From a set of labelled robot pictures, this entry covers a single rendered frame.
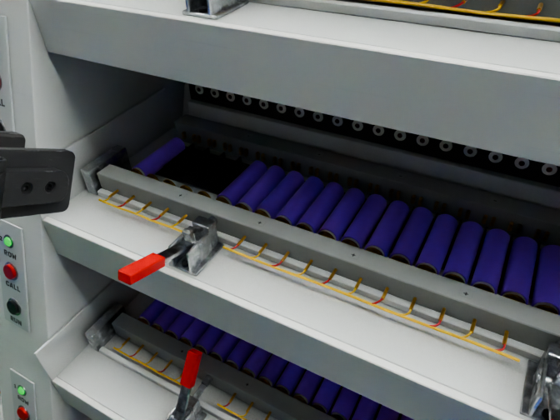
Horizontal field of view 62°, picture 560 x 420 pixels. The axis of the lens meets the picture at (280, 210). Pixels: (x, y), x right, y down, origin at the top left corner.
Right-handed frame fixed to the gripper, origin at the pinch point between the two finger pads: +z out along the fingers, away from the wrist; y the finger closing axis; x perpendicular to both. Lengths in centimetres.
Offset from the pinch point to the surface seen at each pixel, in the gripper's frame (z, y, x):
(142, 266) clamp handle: 9.5, -1.3, 6.6
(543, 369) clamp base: 15.7, -26.6, 5.3
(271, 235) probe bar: 17.9, -6.5, 3.9
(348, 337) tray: 15.3, -15.2, 8.1
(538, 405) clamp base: 14.5, -26.8, 7.0
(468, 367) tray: 16.7, -22.9, 7.4
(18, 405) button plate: 18.4, 20.6, 34.2
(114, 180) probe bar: 17.7, 10.4, 4.0
